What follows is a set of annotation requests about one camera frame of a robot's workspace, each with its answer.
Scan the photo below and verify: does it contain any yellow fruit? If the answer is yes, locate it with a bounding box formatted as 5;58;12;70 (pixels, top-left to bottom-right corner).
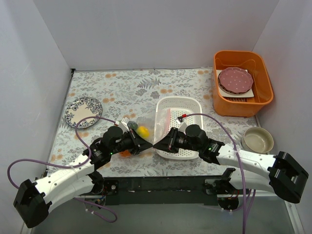
136;126;150;139

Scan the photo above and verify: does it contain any orange fruit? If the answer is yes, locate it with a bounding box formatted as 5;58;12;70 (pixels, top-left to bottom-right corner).
120;150;131;157

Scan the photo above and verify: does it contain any purple eggplant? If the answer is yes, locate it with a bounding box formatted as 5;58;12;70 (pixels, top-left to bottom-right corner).
127;120;138;130

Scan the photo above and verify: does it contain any clear zip top bag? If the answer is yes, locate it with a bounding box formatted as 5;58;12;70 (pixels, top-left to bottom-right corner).
129;109;171;144

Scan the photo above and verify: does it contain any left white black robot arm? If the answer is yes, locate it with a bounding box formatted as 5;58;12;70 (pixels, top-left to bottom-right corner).
13;126;153;228

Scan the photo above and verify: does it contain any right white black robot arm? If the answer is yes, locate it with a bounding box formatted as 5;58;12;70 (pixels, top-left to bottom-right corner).
154;124;309;203

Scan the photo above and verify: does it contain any white perforated plastic basket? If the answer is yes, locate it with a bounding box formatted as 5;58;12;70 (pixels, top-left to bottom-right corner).
154;96;205;160

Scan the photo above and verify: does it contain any blue floral plate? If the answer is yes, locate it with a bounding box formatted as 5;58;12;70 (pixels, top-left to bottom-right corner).
64;97;103;129

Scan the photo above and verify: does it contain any floral tablecloth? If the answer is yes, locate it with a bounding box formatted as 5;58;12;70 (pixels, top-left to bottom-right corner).
49;68;257;177

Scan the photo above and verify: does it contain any beige ceramic bowl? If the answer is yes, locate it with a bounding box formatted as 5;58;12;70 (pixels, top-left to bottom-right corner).
241;127;274;154

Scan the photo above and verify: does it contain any pink polka dot plate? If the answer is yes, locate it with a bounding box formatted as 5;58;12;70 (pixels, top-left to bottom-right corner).
218;67;254;95

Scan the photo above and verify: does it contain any white square plate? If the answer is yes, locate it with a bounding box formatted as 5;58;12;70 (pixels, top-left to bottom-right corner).
217;70;254;98

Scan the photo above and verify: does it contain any orange plastic tub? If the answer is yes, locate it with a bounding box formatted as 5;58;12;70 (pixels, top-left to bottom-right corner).
211;50;273;117

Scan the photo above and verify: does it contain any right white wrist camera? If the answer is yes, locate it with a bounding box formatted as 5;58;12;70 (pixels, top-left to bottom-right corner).
176;114;188;132

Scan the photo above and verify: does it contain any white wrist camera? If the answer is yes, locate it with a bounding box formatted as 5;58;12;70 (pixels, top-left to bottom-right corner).
115;117;130;132
176;114;188;132

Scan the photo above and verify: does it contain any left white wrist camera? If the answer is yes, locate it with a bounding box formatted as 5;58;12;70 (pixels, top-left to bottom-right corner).
115;117;130;132

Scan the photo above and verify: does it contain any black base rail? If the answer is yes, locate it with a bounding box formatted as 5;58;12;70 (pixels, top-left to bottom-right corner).
75;175;250;206

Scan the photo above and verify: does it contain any aluminium frame rail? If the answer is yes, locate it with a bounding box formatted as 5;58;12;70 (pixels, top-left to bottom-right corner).
19;177;305;234

